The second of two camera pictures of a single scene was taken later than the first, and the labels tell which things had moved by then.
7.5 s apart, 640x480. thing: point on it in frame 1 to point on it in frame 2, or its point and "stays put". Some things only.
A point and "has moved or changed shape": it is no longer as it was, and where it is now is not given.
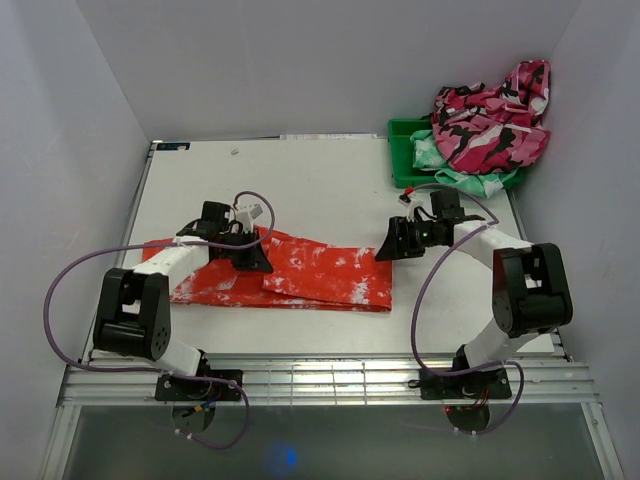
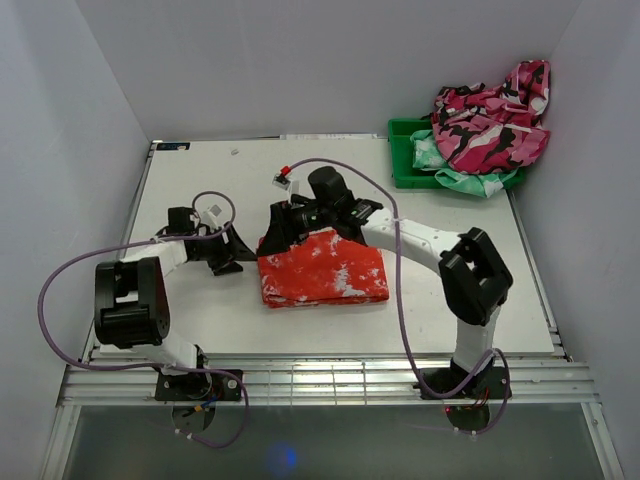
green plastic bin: (404, 174) stays put
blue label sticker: (181, 146) stays put
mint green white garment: (427, 157) stays put
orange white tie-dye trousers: (304, 275) has moved or changed shape
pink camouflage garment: (492, 130) stays put
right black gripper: (392, 248) to (283, 230)
